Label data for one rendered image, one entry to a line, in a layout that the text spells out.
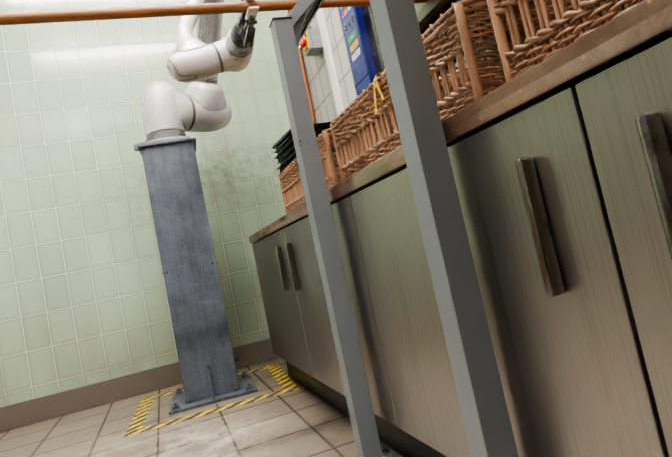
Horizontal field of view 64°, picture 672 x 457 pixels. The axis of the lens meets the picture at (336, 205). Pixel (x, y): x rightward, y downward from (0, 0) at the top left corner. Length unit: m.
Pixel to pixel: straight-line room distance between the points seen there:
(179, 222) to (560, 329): 1.73
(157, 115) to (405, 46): 1.67
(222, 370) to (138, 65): 1.54
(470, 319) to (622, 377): 0.18
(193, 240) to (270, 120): 0.95
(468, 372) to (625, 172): 0.29
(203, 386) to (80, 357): 0.73
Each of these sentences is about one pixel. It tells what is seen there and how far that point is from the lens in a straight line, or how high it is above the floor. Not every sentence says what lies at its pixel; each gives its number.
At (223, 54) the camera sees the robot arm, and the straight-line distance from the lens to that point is 1.91.
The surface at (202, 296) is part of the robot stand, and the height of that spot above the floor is 0.38.
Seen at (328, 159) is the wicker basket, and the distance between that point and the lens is 1.26.
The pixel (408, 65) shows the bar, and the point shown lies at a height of 0.65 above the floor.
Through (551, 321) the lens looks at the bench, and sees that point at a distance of 0.60.
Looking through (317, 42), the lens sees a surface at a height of 1.44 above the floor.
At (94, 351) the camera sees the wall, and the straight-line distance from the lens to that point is 2.69.
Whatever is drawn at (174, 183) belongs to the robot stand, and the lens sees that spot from 2.16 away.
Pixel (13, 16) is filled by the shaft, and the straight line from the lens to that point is 1.64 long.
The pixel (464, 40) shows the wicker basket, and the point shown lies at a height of 0.68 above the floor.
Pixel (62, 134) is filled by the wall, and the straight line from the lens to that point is 2.79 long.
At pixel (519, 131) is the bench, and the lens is 0.58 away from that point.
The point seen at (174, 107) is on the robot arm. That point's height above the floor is 1.15.
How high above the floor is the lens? 0.45
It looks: 5 degrees up
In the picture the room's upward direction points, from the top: 12 degrees counter-clockwise
